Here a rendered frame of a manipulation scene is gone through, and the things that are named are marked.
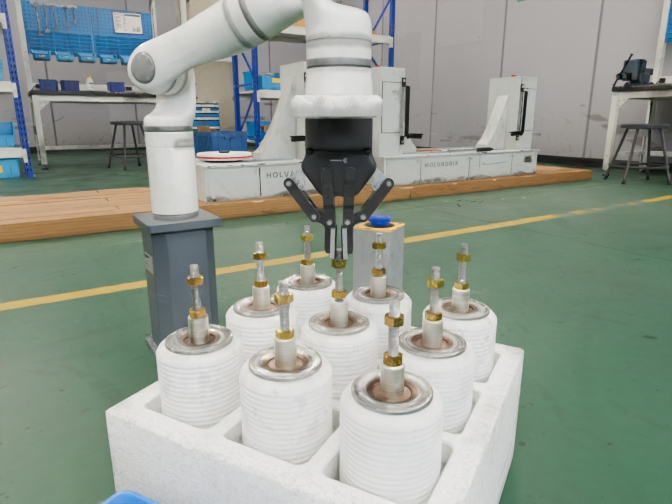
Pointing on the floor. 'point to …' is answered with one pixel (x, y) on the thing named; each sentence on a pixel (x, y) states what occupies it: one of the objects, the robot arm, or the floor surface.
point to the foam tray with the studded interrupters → (130, 465)
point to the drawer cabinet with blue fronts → (207, 115)
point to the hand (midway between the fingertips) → (339, 241)
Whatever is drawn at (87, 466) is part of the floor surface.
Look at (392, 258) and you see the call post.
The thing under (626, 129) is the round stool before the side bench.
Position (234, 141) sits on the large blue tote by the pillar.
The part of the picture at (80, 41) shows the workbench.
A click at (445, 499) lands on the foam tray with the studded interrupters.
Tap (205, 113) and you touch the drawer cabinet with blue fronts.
